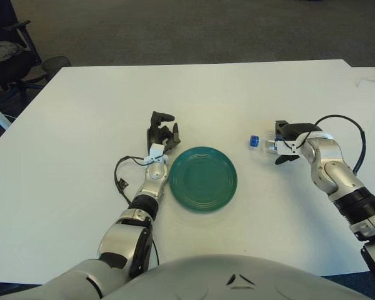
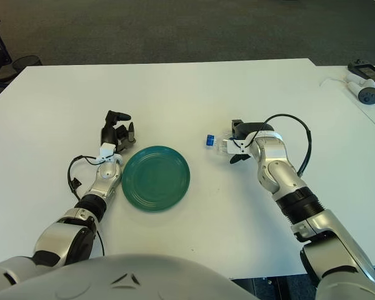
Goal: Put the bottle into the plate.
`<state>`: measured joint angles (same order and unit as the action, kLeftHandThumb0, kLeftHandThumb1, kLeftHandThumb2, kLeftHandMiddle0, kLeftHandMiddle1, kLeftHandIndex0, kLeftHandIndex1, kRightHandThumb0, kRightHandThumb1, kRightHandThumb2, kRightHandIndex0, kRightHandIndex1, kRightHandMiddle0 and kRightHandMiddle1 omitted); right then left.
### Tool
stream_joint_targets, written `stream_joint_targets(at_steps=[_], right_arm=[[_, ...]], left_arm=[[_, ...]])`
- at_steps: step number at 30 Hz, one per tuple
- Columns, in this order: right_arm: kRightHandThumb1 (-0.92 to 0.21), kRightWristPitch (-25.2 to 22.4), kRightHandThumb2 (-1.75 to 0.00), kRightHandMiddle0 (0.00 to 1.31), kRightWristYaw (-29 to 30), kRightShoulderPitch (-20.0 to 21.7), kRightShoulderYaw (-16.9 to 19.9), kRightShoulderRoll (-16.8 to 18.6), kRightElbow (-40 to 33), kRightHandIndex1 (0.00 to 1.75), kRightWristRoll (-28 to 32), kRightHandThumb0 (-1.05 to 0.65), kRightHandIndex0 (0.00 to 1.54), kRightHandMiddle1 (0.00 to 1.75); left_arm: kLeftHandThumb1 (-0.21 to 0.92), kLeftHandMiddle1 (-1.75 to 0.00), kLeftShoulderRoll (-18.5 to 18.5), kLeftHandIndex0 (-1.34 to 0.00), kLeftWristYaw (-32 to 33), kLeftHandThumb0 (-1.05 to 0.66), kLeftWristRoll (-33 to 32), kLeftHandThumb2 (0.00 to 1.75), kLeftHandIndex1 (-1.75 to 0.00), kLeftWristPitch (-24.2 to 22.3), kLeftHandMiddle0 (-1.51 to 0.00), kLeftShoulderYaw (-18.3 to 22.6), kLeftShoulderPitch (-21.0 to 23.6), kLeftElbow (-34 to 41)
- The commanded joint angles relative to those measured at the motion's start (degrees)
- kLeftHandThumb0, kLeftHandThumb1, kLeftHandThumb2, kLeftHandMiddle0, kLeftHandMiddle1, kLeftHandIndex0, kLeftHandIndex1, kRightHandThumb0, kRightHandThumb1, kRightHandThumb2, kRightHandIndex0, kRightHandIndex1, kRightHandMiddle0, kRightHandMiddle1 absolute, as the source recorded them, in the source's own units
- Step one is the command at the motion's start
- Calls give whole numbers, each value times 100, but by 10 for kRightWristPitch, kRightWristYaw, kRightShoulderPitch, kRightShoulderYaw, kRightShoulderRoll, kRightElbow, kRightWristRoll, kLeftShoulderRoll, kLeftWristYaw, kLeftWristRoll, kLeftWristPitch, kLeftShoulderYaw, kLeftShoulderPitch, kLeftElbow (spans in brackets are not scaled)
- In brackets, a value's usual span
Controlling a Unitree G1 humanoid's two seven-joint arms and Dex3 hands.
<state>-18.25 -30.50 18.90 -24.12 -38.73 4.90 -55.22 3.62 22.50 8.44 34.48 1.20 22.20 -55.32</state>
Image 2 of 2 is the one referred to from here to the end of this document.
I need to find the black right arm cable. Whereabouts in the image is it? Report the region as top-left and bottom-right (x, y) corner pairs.
(262, 114), (313, 178)

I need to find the black handheld device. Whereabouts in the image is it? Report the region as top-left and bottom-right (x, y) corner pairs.
(347, 59), (375, 93)

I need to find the green ribbed plate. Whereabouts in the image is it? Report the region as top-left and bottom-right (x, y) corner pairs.
(121, 145), (191, 213)

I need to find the black wire mesh bin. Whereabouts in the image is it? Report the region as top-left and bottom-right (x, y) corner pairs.
(12, 55), (44, 74)

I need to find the clear plastic bottle blue cap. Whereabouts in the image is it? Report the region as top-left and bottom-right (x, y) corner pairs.
(205, 132), (238, 157)

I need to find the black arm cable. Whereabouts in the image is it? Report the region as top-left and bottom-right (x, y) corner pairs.
(262, 114), (313, 178)
(67, 155), (104, 201)

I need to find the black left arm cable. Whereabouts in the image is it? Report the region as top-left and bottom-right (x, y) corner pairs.
(67, 155), (104, 201)

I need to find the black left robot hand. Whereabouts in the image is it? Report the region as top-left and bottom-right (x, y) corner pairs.
(95, 109), (137, 165)

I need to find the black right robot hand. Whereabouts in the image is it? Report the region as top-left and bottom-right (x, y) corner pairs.
(226, 119), (284, 164)

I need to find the thin white cable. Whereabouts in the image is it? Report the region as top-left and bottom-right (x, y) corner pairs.
(319, 77), (348, 88)

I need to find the white handheld controller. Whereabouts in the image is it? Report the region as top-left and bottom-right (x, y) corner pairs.
(345, 73), (375, 105)

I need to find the grey robot torso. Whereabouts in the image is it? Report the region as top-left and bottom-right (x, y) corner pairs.
(0, 254), (260, 300)

